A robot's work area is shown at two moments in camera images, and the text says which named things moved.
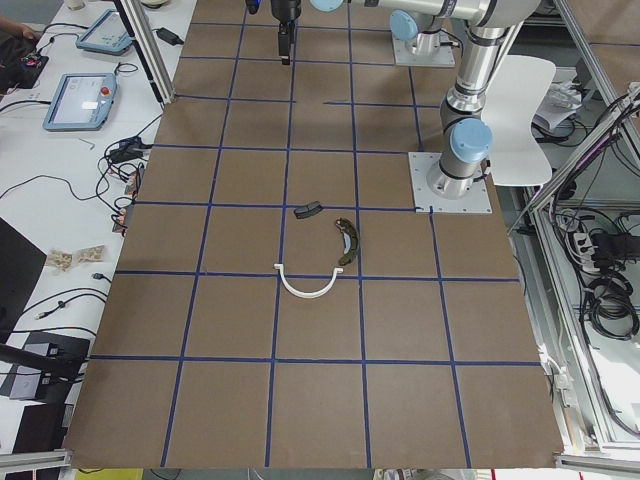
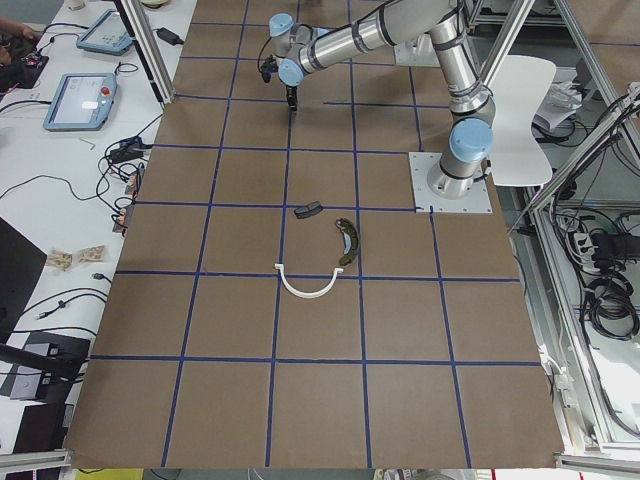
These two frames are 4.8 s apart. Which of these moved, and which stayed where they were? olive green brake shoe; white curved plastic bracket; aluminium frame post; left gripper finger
Moved: left gripper finger
Stayed: aluminium frame post; olive green brake shoe; white curved plastic bracket
